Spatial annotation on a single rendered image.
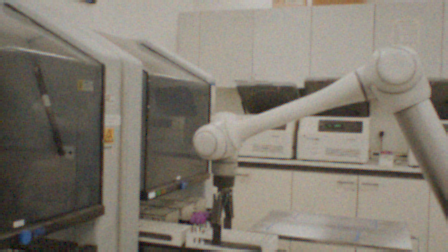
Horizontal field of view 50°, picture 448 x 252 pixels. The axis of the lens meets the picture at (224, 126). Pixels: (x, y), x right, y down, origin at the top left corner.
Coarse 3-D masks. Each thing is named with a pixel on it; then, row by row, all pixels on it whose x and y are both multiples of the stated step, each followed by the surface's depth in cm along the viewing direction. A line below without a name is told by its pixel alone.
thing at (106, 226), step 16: (0, 0) 150; (16, 0) 149; (32, 16) 147; (48, 16) 147; (64, 32) 143; (80, 32) 151; (96, 48) 141; (112, 64) 144; (112, 80) 144; (112, 96) 145; (112, 112) 145; (112, 128) 145; (112, 144) 146; (112, 160) 146; (112, 176) 146; (112, 192) 147; (112, 208) 147; (80, 224) 142; (96, 224) 140; (112, 224) 147; (80, 240) 142; (96, 240) 141; (112, 240) 148
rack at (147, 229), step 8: (144, 224) 171; (152, 224) 172; (160, 224) 172; (168, 224) 172; (176, 224) 173; (144, 232) 175; (152, 232) 165; (160, 232) 164; (168, 232) 163; (176, 232) 162; (184, 232) 165; (144, 240) 166; (152, 240) 165; (160, 240) 164; (168, 240) 172; (176, 240) 162; (184, 240) 165
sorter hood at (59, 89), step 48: (0, 48) 101; (48, 48) 121; (0, 96) 102; (48, 96) 116; (96, 96) 135; (0, 144) 102; (48, 144) 116; (96, 144) 135; (0, 192) 103; (48, 192) 117; (96, 192) 136; (0, 240) 101
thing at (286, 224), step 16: (256, 224) 195; (272, 224) 196; (288, 224) 197; (304, 224) 198; (320, 224) 199; (336, 224) 199; (352, 224) 200; (368, 224) 201; (384, 224) 202; (400, 224) 203; (304, 240) 177; (320, 240) 175; (336, 240) 174; (352, 240) 174; (368, 240) 175; (384, 240) 176; (400, 240) 176; (416, 240) 193
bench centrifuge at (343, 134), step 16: (304, 80) 400; (320, 80) 393; (336, 80) 389; (320, 112) 426; (336, 112) 422; (352, 112) 418; (368, 112) 402; (304, 128) 384; (320, 128) 380; (336, 128) 377; (352, 128) 373; (368, 128) 374; (304, 144) 382; (320, 144) 378; (336, 144) 374; (352, 144) 371; (368, 144) 369; (304, 160) 386; (336, 160) 375; (352, 160) 371
